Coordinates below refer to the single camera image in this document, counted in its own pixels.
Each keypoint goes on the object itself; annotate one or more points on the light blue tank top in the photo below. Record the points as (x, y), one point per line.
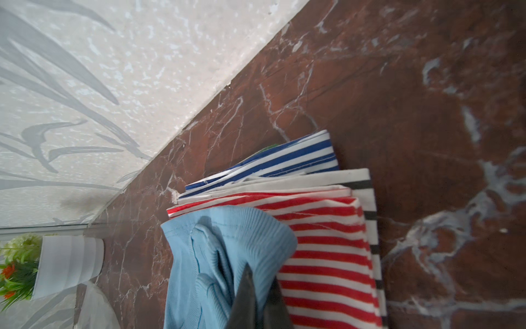
(211, 249)

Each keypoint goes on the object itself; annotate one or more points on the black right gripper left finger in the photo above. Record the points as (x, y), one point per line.
(244, 309)

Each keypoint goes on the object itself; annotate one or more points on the clear vacuum bag blue zipper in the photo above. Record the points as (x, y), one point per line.
(96, 311)

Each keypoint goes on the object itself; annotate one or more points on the red striped garment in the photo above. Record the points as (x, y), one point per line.
(330, 281)

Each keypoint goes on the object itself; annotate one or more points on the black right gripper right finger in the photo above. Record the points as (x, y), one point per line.
(275, 314)

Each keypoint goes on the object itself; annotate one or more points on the blue striped tank top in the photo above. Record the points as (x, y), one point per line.
(311, 154)

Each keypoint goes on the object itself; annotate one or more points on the white pot with plant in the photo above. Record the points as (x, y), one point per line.
(35, 266)

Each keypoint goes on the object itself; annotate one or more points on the black striped garment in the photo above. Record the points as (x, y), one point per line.
(358, 180)

